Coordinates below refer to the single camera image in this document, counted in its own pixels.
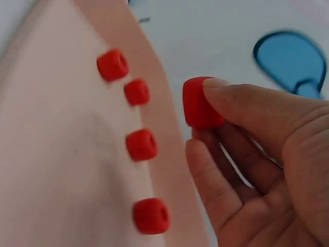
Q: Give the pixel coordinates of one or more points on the person's right hand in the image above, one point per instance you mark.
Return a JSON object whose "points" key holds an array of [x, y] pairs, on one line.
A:
{"points": [[288, 159]]}

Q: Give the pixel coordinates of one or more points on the red plastic bead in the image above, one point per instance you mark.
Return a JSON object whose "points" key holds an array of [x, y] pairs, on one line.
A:
{"points": [[151, 212], [112, 64], [199, 105], [136, 92], [141, 144]]}

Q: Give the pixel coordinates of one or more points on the blue transparent paddle-shaped scoop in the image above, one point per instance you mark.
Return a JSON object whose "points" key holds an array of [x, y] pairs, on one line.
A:
{"points": [[288, 59]]}

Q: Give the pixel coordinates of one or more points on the pink mat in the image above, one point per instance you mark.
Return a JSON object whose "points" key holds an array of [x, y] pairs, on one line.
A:
{"points": [[51, 133]]}

